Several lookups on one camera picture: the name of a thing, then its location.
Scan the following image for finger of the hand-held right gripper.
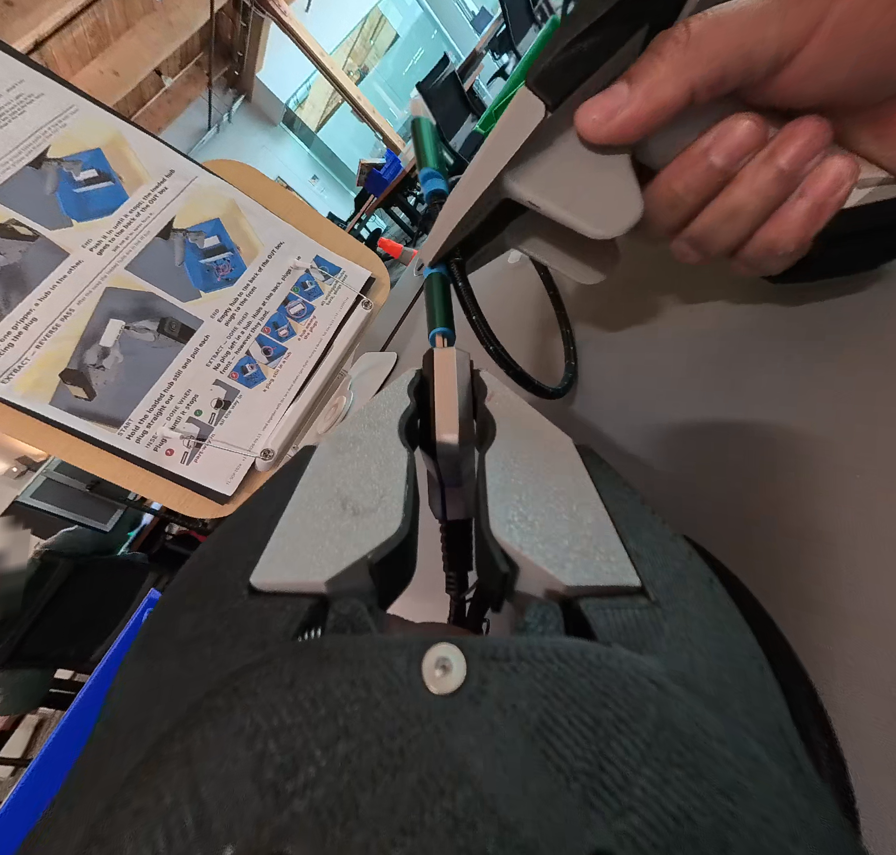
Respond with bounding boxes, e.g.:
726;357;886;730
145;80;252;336
465;229;622;287
416;89;646;270

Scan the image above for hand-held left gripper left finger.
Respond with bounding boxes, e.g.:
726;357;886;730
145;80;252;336
250;368;420;607

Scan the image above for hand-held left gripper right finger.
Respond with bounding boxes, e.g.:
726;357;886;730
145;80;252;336
477;372;643;611

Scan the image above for green plastic bin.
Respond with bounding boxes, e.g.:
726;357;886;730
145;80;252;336
476;15;562;137

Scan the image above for braided usb cable green plugs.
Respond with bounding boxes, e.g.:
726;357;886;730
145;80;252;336
409;99;579;403

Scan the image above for blue plastic bin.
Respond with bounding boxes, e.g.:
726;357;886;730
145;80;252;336
0;589;160;855

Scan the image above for person's right hand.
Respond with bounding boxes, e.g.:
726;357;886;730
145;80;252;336
574;0;896;278

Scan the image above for black office chair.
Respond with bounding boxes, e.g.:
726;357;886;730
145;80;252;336
493;0;541;51
416;54;485;172

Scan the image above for small blue bin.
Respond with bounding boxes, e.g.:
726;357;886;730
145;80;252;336
364;148;415;193

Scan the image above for wooden document board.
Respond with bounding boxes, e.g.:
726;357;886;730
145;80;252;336
0;157;391;521

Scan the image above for grey framed monitor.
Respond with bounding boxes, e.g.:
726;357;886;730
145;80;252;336
14;458;135;535

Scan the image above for printed instruction sheet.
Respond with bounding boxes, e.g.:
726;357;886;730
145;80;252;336
0;49;373;500

